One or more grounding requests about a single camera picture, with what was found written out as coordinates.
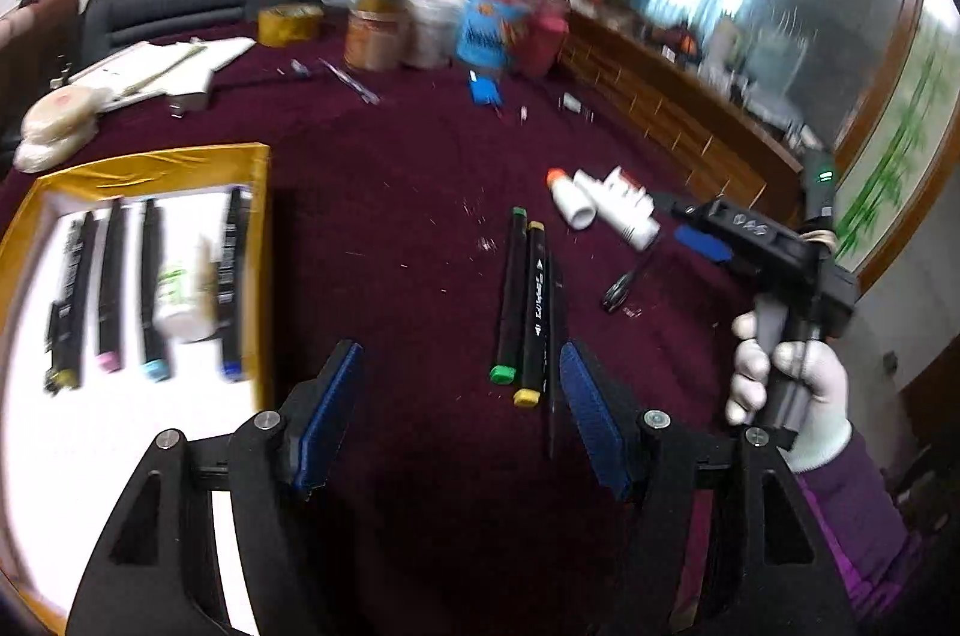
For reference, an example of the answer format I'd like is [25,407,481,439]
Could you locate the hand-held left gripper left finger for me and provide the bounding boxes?
[67,338,366,636]

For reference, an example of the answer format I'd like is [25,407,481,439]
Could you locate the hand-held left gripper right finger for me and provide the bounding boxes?
[559,338,857,636]

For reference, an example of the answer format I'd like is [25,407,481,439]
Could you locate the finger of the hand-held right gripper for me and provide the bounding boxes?
[673,222,734,266]
[651,192,712,226]

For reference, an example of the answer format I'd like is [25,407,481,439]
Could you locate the white bottle red label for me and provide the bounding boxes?
[592,165,663,249]

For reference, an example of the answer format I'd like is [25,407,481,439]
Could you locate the thin black pen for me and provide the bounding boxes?
[544,253,562,461]

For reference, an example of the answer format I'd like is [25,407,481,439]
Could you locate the clear black fountain pen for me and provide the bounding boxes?
[601,244,662,316]

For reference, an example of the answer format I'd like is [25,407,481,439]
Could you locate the white bottle orange cap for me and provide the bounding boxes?
[547,166,599,230]

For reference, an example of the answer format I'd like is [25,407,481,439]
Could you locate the black marker yellow cap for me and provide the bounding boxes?
[43,211,100,395]
[513,220,550,410]

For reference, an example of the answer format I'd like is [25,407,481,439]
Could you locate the black marker green cap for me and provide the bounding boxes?
[489,205,529,385]

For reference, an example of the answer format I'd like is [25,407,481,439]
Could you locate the white bottle green label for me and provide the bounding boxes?
[152,233,220,343]

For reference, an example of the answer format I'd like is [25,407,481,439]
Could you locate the black marker light blue cap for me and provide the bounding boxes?
[138,197,171,383]

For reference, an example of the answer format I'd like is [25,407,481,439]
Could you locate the black marker pink cap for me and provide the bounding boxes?
[96,196,130,376]

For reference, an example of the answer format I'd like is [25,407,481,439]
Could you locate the gold-edged white tray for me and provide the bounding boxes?
[0,142,272,633]

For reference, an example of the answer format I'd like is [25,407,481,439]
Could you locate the person's right forearm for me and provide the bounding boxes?
[790,422,947,631]

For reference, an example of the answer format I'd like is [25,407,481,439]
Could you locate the person's right hand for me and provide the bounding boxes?
[725,311,854,474]

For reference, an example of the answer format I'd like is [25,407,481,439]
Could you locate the wooden brick pattern cabinet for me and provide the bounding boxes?
[557,12,805,226]

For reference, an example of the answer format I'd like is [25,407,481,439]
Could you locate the pink knitted jar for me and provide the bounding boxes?
[523,0,572,80]

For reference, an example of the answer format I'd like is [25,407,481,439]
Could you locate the blue battery pack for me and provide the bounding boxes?
[468,70,503,107]

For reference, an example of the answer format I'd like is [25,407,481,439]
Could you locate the purple velvet tablecloth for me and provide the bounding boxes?
[0,21,797,636]

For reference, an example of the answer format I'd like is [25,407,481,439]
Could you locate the clear jar blue label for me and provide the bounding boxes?
[454,0,547,76]

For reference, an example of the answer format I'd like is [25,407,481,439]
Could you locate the white plastic jar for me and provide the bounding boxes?
[407,0,467,68]

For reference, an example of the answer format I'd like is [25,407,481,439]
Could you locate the orange label plastic jar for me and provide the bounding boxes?
[343,0,412,73]

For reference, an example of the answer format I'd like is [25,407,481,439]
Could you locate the white foam model plane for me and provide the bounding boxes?
[66,37,257,116]

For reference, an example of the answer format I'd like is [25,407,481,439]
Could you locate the gold tape roll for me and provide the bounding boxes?
[257,3,325,47]

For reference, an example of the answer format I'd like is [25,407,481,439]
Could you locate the white round pads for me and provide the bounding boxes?
[15,86,115,172]

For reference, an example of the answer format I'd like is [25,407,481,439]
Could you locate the dark grey sofa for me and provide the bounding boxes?
[79,0,362,61]

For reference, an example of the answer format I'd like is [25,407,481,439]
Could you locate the brown armchair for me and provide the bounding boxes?
[0,0,83,161]

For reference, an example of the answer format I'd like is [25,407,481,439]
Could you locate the bamboo wall painting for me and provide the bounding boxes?
[831,2,960,281]

